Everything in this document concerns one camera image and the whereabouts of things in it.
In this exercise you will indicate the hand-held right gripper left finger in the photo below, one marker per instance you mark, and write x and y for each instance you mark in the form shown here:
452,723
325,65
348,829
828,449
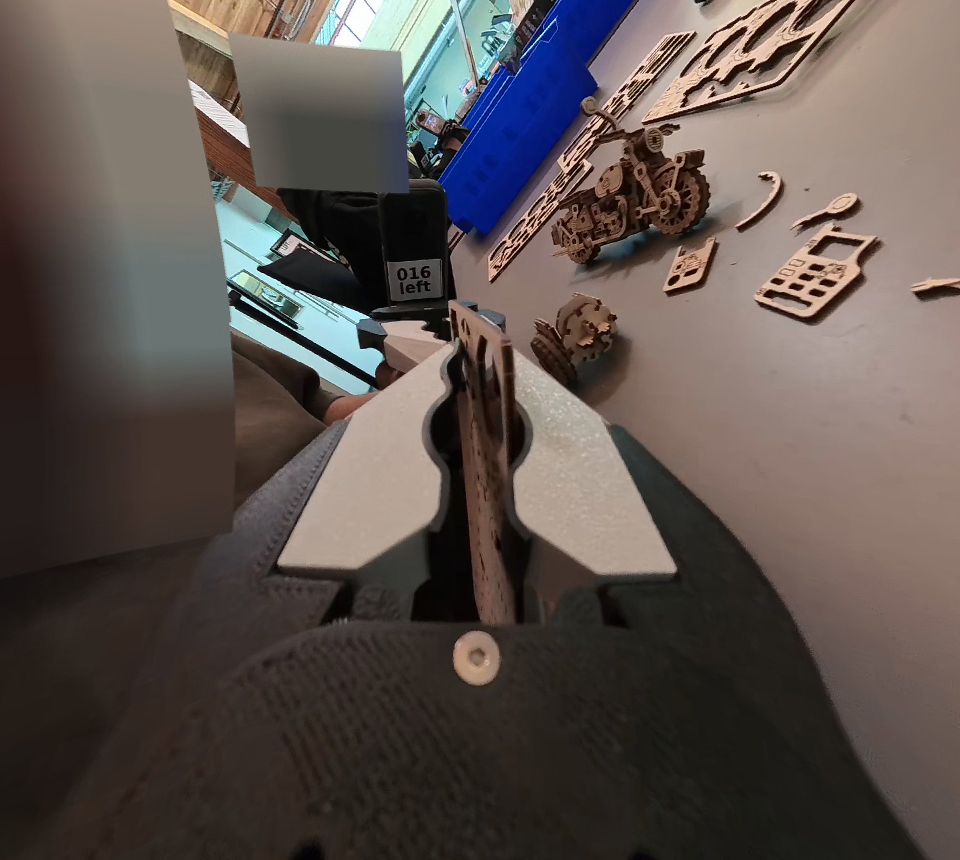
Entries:
360,485

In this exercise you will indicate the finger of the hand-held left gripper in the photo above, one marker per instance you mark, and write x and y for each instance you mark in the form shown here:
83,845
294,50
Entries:
412,350

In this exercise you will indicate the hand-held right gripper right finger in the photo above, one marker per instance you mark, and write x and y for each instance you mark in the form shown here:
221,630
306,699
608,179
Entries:
592,500

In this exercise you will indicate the wooden puzzle sheet with octagon cutout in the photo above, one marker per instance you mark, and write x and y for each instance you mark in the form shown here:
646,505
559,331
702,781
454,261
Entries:
487,500

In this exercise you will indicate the person's left forearm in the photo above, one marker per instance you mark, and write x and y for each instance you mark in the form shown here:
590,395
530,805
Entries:
300,279

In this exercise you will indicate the grey desk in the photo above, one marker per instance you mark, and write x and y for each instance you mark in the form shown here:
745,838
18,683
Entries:
825,440

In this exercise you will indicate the person's left hand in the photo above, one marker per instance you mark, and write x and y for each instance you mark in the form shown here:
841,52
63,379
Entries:
351,408

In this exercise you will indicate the person's dark clothing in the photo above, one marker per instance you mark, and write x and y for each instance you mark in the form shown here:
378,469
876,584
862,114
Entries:
337,215

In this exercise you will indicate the long narrow wooden puzzle sheet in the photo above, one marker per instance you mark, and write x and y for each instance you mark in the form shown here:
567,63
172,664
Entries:
570,177

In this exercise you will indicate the wooden gear assembly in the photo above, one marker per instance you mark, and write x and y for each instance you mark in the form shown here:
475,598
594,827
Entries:
581,335

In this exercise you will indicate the blue plastic bins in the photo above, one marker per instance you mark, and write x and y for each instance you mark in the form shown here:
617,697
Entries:
540,110

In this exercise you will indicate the wooden motorcycle model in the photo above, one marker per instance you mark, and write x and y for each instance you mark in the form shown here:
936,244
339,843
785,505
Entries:
637,192

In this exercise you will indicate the small square wooden piece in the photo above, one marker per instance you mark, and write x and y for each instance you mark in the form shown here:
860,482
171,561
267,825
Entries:
686,282

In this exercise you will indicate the wooden grid piece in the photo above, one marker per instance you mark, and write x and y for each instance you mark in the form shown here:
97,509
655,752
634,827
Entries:
780,296

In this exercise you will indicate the curved toothed wooden piece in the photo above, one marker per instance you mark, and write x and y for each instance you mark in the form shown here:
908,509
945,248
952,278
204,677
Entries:
766,200

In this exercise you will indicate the large wooden puzzle sheet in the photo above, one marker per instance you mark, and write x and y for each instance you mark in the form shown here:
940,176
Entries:
757,61

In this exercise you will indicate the small key-shaped wooden piece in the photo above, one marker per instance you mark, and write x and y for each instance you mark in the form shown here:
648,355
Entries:
836,206

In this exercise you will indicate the tiny wooden bit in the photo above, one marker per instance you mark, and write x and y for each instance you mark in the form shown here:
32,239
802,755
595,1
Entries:
937,285

